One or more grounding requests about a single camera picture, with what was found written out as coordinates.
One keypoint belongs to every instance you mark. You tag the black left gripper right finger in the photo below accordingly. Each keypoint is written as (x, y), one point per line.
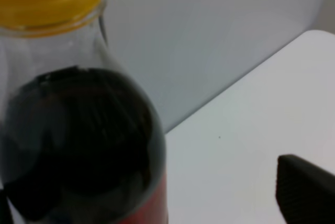
(304, 191)

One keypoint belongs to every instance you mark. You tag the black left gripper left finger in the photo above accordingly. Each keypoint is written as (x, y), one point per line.
(5, 211)

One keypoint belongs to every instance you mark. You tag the cola bottle yellow cap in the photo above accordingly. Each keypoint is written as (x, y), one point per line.
(80, 140)

